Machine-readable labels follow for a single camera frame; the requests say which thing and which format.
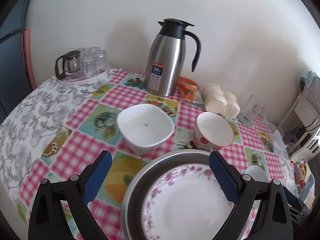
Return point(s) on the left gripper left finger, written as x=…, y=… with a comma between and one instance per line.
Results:
x=47, y=219

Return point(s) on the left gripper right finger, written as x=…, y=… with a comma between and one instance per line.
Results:
x=273, y=220

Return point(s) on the white round bowl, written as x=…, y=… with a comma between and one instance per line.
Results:
x=257, y=173

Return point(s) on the red rimmed patterned bowl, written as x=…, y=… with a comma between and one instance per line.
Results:
x=212, y=132

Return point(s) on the white square ceramic bowl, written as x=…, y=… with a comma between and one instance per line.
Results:
x=145, y=127

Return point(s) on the white power strip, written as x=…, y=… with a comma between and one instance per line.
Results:
x=278, y=138

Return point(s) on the black power adapter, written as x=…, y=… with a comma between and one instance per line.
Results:
x=289, y=137

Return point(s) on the grey metal round tray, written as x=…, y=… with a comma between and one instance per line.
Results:
x=144, y=179

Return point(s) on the floral pink rimmed plate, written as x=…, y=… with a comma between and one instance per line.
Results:
x=185, y=202

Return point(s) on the white chair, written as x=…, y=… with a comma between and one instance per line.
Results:
x=303, y=116

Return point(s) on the checkered fruit pattern tablecloth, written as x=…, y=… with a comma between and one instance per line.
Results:
x=93, y=128

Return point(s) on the grey floral tablecloth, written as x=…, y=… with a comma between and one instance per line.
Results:
x=29, y=128

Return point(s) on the clear glass mug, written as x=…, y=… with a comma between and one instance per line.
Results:
x=252, y=113

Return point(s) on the bag of white buns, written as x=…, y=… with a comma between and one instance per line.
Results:
x=221, y=102

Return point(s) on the white round tray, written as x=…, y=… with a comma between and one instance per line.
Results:
x=84, y=79

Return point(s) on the orange snack packet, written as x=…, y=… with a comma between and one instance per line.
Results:
x=190, y=91

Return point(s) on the clear drinking glass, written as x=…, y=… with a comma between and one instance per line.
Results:
x=89, y=65
x=101, y=59
x=92, y=50
x=82, y=51

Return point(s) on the pink foam tube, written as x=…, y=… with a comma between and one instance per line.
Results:
x=26, y=46

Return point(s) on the stainless steel thermos jug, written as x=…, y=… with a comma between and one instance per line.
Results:
x=167, y=55

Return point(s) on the glass teapot brown handle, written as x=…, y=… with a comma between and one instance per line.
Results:
x=68, y=65

